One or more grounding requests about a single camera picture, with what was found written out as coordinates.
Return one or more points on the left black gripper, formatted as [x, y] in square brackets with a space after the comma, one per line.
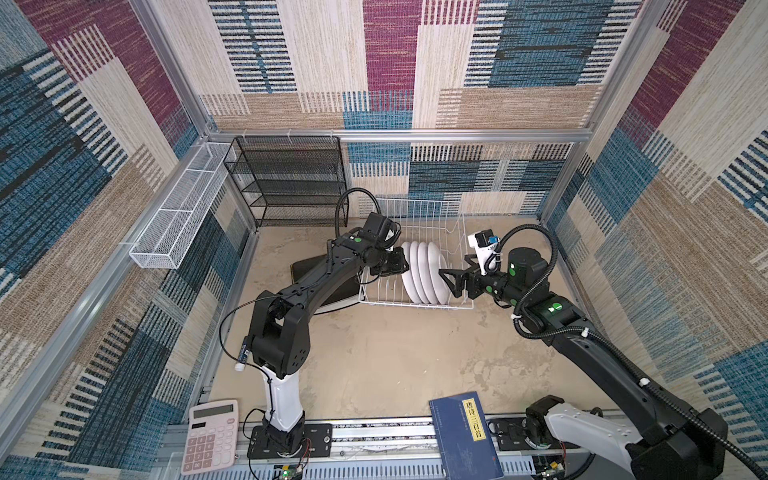
[398, 259]

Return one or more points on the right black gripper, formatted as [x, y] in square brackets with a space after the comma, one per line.
[472, 277]

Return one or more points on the white round plate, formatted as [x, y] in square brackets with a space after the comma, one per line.
[415, 272]
[425, 273]
[437, 262]
[407, 278]

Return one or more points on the black square plate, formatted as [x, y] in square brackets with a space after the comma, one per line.
[301, 268]

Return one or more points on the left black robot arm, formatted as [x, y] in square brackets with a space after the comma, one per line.
[279, 333]

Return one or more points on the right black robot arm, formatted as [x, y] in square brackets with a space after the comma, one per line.
[675, 441]

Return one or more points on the black mesh shelf rack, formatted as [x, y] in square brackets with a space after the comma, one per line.
[288, 180]

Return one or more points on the blue book yellow label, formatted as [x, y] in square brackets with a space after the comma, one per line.
[463, 438]

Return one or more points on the blue white marker pen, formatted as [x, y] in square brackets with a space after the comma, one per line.
[243, 356]

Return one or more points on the pink calculator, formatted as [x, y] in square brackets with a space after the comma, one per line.
[211, 437]

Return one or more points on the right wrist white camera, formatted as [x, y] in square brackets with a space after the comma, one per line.
[484, 243]

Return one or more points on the white wire dish rack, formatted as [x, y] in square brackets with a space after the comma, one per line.
[433, 238]

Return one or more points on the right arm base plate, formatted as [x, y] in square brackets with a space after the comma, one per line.
[510, 435]

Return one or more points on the aluminium front rail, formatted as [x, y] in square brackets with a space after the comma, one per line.
[380, 448]

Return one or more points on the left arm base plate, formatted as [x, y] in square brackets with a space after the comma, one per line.
[267, 442]

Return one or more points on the white wire wall basket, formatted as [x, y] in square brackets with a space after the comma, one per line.
[166, 240]

